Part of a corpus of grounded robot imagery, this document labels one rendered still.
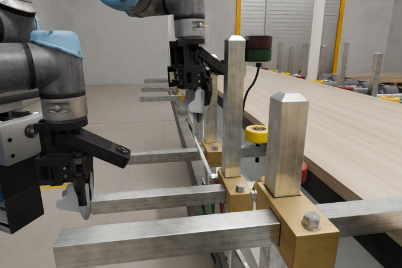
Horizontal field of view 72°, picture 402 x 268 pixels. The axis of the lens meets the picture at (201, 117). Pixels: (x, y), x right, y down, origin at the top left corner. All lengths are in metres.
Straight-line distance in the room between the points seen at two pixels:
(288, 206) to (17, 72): 0.43
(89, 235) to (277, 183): 0.23
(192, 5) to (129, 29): 7.59
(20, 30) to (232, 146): 0.65
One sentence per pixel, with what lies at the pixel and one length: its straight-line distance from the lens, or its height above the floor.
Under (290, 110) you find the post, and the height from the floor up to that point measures 1.08.
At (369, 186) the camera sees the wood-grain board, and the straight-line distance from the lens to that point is 0.62.
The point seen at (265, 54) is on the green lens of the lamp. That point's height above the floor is 1.14.
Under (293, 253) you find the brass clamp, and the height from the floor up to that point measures 0.95.
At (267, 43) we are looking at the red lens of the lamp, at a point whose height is 1.16.
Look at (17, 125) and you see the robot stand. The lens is 0.73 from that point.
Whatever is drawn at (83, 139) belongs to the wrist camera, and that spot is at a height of 0.99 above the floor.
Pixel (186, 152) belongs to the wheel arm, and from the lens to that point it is 0.82.
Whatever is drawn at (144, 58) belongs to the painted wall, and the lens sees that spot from 8.23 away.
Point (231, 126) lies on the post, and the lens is 0.59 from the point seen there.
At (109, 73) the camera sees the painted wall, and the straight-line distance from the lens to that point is 8.36.
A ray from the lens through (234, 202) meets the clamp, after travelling 0.58.
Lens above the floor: 1.16
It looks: 15 degrees down
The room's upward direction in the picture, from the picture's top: straight up
